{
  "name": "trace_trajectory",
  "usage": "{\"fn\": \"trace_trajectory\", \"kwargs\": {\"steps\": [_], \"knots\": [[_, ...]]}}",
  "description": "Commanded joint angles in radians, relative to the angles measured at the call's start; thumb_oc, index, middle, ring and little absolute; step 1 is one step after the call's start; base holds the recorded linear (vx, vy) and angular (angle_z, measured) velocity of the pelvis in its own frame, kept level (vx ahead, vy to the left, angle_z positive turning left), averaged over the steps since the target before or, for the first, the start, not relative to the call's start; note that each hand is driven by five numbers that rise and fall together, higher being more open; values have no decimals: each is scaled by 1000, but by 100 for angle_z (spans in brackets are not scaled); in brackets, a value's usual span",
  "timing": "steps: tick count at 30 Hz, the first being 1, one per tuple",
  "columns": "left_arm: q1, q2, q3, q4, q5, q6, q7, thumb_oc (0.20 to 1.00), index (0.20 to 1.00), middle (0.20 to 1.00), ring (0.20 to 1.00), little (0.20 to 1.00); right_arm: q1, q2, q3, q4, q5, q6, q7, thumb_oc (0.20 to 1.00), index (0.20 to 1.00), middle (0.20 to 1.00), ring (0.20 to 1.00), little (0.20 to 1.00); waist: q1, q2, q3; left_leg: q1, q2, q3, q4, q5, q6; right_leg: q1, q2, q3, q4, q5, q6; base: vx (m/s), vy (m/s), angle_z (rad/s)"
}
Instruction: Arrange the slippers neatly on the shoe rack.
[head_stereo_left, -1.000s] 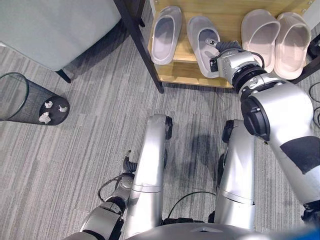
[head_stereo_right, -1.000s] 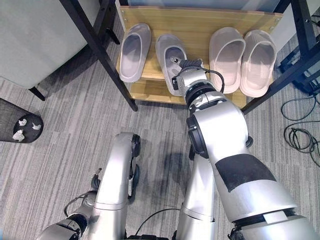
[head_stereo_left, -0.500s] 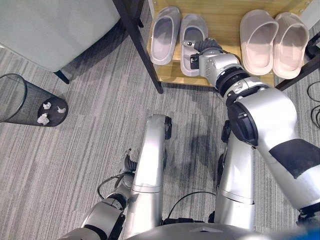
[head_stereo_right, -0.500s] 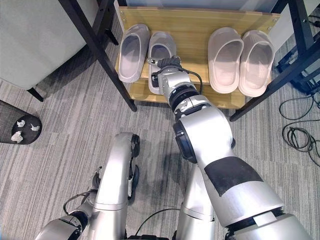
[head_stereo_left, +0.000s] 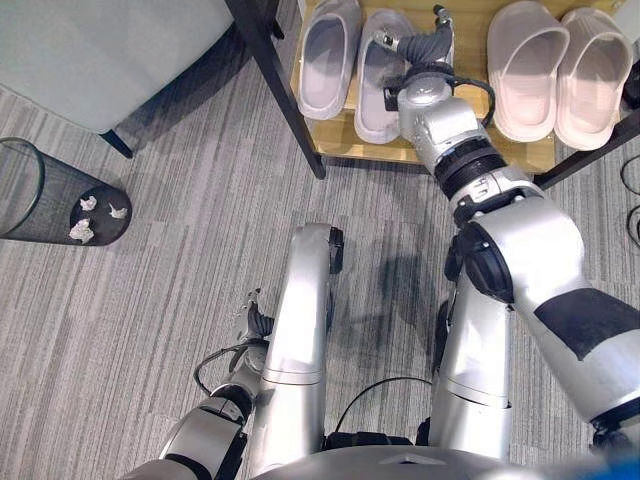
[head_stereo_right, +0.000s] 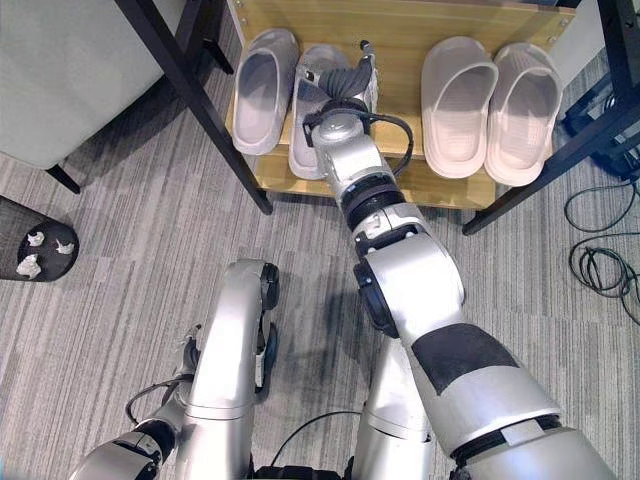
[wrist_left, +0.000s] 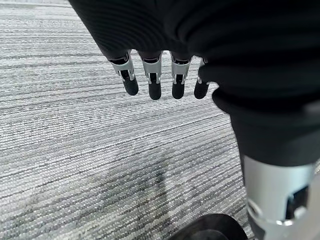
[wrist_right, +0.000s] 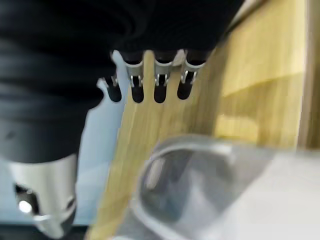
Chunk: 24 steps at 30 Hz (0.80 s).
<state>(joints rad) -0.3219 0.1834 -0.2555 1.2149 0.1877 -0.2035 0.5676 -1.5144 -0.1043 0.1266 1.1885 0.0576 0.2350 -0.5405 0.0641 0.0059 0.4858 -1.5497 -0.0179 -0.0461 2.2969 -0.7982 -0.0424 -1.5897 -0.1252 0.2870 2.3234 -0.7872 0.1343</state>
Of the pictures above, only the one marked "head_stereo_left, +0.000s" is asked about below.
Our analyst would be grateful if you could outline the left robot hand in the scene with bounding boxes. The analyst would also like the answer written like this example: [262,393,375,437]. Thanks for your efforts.
[232,287,276,346]

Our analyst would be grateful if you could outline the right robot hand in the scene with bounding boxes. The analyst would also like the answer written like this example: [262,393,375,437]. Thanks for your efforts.
[371,4,455,71]

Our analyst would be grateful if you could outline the grey slipper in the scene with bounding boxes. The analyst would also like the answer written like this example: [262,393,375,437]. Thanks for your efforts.
[298,0,363,122]
[353,8,417,146]

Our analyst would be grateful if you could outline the left silver robot leg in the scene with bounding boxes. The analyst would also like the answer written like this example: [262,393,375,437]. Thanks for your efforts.
[248,222,346,479]

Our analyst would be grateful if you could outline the pink slipper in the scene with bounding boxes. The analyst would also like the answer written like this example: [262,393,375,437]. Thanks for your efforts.
[486,0,572,143]
[553,6,635,152]

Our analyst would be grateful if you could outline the silver robot torso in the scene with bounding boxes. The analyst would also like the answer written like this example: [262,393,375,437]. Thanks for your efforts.
[249,430,561,480]

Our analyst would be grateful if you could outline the black mesh waste bin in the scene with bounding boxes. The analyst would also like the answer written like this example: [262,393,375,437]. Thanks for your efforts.
[0,136,134,249]

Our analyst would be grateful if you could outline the grey upholstered chair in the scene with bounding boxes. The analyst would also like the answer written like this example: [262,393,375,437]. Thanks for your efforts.
[0,0,286,160]

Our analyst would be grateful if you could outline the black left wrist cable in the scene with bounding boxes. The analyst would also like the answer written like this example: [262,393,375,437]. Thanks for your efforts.
[193,337,265,397]

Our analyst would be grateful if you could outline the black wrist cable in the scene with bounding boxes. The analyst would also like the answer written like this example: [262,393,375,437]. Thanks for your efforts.
[446,76,497,132]
[193,337,265,397]

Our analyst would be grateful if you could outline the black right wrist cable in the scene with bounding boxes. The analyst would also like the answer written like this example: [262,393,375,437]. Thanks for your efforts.
[446,76,497,132]

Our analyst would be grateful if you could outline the wooden shoe rack black frame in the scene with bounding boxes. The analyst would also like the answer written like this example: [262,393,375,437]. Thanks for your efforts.
[224,0,640,191]

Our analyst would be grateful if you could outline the black waist cable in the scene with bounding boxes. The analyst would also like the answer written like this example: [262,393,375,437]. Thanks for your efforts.
[333,376,434,436]

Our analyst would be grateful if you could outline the black floor cable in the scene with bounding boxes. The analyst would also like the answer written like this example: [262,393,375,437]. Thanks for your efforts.
[619,153,640,242]

